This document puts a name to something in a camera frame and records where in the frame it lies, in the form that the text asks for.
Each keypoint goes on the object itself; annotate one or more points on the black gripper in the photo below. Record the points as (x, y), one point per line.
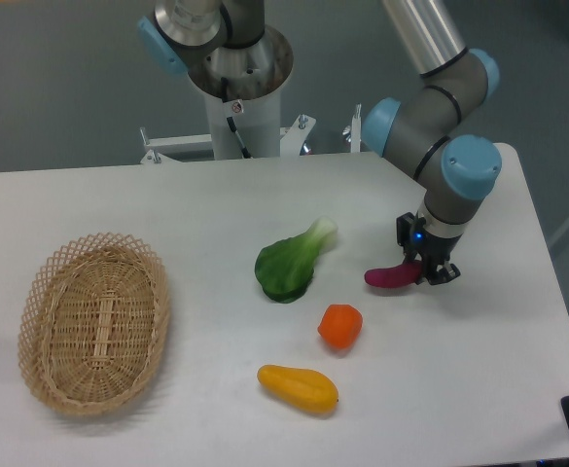
(414, 236)

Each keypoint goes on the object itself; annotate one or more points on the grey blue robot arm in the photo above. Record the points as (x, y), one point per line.
(239, 63)

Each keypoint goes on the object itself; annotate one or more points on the orange persimmon fruit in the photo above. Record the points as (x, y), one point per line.
(340, 326)

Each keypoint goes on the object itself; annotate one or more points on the green bok choy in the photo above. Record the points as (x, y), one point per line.
(285, 268)

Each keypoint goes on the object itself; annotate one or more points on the yellow papaya fruit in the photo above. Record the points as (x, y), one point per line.
(304, 389)

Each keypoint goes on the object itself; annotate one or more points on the woven wicker basket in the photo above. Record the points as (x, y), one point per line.
(94, 325)

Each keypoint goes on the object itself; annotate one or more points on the white metal base frame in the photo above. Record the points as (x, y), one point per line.
(293, 143)

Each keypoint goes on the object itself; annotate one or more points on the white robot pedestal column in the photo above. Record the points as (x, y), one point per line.
(253, 122)

